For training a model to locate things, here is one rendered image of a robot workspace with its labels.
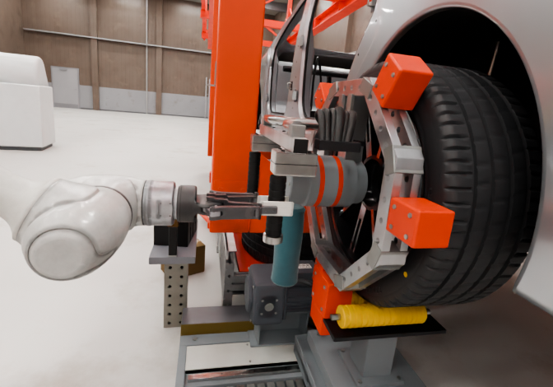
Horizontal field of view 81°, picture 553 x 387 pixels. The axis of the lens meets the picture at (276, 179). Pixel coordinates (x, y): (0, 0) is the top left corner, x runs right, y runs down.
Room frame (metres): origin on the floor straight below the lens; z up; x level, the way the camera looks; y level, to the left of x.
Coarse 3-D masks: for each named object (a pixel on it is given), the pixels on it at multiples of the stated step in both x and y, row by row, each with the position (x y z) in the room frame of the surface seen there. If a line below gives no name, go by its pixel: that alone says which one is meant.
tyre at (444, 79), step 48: (432, 96) 0.69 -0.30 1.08; (480, 96) 0.71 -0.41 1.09; (432, 144) 0.65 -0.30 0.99; (480, 144) 0.63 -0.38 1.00; (528, 144) 0.66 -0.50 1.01; (432, 192) 0.63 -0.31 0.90; (480, 192) 0.60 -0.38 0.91; (528, 192) 0.63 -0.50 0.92; (336, 240) 1.02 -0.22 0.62; (480, 240) 0.60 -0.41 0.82; (528, 240) 0.63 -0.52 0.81; (384, 288) 0.72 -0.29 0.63; (432, 288) 0.63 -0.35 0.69; (480, 288) 0.66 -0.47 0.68
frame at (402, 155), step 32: (384, 128) 0.68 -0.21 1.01; (384, 160) 0.66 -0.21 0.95; (416, 160) 0.63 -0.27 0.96; (384, 192) 0.64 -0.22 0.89; (416, 192) 0.63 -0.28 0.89; (320, 224) 1.07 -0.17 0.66; (384, 224) 0.62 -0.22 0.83; (320, 256) 0.93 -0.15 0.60; (384, 256) 0.62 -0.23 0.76; (352, 288) 0.76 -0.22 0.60
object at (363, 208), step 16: (368, 128) 0.97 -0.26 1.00; (416, 128) 0.72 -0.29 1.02; (368, 144) 0.95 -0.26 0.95; (368, 160) 0.94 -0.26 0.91; (368, 176) 0.98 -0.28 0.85; (368, 192) 0.97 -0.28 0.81; (336, 208) 1.09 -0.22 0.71; (352, 208) 1.03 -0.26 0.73; (368, 208) 0.90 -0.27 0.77; (336, 224) 1.05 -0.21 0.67; (352, 224) 1.06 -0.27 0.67; (368, 224) 1.08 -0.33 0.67; (352, 240) 0.96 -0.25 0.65; (368, 240) 1.01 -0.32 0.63; (352, 256) 0.92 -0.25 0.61
